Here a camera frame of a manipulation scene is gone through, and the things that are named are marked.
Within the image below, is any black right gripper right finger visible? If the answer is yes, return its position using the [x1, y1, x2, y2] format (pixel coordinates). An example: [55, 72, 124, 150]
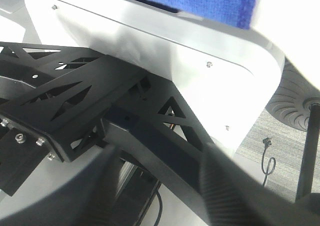
[199, 142, 320, 226]

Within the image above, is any white table underside panel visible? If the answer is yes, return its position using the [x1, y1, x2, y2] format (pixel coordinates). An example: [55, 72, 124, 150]
[24, 0, 285, 154]

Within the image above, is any black ribbed wheel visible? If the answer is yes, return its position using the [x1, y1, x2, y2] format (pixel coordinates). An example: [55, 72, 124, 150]
[265, 59, 320, 132]

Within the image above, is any black tripod pole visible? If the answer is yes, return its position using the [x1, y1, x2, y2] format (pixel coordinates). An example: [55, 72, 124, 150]
[295, 104, 320, 201]

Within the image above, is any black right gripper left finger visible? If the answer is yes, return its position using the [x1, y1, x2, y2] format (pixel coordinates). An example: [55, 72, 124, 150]
[0, 145, 122, 226]

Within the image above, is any black metal robot frame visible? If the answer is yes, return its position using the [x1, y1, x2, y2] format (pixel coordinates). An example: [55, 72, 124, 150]
[0, 42, 211, 196]

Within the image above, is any black cable on floor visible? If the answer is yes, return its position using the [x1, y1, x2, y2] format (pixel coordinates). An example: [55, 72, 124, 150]
[260, 136, 277, 187]

